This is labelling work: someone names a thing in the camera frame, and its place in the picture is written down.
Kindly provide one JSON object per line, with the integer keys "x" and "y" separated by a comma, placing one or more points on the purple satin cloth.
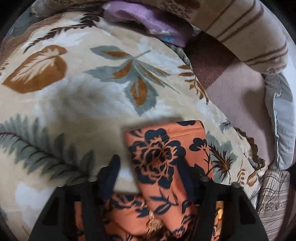
{"x": 158, "y": 23}

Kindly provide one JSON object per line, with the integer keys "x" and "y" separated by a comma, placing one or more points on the beige brown-striped bolster pillow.
{"x": 247, "y": 28}

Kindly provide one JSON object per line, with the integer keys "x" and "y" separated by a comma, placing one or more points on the orange black floral garment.
{"x": 162, "y": 210}

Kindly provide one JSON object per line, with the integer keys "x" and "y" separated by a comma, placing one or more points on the beige plaid striped cushion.
{"x": 275, "y": 203}

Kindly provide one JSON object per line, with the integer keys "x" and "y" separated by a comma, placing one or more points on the grey quilted pillow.
{"x": 280, "y": 105}

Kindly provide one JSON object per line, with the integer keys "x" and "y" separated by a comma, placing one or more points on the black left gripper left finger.
{"x": 95, "y": 195}

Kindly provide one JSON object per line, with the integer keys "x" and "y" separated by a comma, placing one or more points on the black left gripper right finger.
{"x": 201, "y": 192}

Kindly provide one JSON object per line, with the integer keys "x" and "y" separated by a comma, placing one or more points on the cream leaf-print fleece blanket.
{"x": 72, "y": 86}

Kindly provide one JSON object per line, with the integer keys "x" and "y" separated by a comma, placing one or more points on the mauve bed sheet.
{"x": 237, "y": 90}

